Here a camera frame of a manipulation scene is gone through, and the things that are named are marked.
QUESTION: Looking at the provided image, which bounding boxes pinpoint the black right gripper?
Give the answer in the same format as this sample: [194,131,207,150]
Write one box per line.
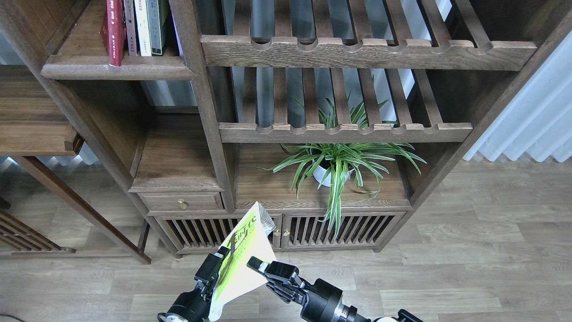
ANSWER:
[247,256,344,322]

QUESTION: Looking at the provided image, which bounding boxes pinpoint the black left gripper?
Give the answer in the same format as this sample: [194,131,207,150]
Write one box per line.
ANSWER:
[157,246,230,322]

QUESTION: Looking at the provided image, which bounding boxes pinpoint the yellow green book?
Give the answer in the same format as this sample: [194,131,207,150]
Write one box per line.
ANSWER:
[208,202,276,322]

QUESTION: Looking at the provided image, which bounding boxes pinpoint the red book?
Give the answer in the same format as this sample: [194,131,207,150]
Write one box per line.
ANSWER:
[99,0,126,67]

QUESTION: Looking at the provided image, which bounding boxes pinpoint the maroon book white characters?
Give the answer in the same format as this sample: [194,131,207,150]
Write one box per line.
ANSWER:
[123,0,138,56]

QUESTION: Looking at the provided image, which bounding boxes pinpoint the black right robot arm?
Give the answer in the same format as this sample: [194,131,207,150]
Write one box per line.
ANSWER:
[247,256,370,322]

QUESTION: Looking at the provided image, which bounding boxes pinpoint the left slatted cabinet door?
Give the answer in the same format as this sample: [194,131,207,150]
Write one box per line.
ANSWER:
[154,215,283,251]

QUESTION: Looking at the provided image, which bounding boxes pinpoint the slatted cabinet door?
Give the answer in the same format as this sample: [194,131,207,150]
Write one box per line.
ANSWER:
[154,215,283,251]
[274,212,405,251]

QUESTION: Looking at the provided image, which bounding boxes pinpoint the right slatted cabinet door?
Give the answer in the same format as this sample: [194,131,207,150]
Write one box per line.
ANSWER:
[274,212,405,251]

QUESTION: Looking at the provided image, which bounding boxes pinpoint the small wooden drawer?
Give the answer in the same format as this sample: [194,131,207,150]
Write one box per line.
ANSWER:
[138,192,223,212]

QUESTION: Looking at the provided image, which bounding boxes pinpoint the white plant pot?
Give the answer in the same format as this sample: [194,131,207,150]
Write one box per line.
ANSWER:
[313,159,355,187]

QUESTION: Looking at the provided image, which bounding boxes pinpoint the dark wooden bookshelf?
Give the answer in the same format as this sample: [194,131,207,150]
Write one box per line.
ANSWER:
[1,0,571,253]

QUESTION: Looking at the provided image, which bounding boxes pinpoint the wooden slatted rack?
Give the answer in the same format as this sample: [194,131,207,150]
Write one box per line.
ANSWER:
[0,198,76,257]

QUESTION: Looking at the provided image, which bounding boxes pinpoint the wooden side table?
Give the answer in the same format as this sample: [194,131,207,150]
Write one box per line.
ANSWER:
[1,65,151,264]

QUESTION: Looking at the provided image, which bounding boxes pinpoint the white upright book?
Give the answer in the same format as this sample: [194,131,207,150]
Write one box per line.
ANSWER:
[134,0,151,57]

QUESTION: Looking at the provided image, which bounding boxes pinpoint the grey green upright book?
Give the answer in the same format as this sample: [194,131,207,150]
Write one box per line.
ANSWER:
[147,0,170,56]

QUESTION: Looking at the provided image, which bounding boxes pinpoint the white curtain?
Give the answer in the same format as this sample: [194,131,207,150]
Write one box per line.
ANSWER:
[464,34,572,162]

